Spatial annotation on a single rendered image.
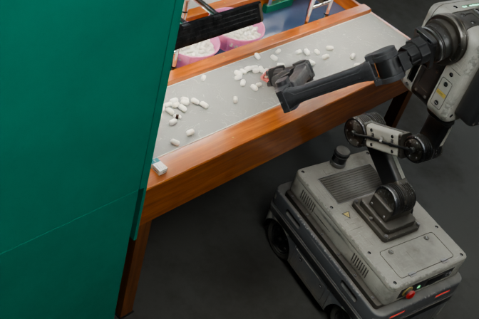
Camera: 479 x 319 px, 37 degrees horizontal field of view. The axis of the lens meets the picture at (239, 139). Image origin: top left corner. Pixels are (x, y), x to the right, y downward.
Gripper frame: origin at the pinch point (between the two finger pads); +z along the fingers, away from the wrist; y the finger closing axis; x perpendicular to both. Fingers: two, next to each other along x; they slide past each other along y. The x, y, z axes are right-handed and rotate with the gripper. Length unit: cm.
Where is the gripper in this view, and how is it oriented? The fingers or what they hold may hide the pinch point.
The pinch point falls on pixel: (262, 77)
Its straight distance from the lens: 296.0
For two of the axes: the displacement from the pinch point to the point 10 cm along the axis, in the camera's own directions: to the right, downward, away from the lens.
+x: 2.6, 9.4, 1.9
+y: -7.0, 3.3, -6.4
